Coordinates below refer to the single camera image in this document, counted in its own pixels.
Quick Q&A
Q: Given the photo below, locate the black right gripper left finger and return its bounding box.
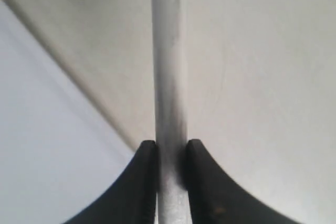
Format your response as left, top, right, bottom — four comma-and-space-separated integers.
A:
66, 140, 158, 224

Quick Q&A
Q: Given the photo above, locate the wooden drumstick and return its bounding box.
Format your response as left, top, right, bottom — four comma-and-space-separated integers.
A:
152, 0, 191, 223

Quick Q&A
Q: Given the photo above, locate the white plastic tray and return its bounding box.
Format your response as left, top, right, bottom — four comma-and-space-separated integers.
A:
1, 3, 133, 223

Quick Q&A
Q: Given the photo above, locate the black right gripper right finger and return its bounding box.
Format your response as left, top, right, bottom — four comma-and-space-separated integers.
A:
185, 139, 294, 223

